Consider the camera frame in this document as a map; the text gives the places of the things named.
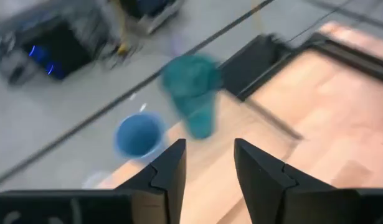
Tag blue plastic cup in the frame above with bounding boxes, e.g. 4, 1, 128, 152
113, 111, 167, 160

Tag teal translucent tumbler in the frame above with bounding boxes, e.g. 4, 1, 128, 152
161, 53, 224, 141

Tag wooden shelf board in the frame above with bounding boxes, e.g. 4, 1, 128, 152
96, 90, 304, 224

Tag yellow hanging cable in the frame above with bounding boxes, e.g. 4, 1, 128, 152
115, 0, 133, 57

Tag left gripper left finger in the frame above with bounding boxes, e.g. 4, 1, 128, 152
115, 139, 187, 224

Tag computer tower blue lights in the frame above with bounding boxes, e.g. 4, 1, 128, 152
0, 20, 97, 82

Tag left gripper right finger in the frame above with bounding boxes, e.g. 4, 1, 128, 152
234, 138, 360, 224

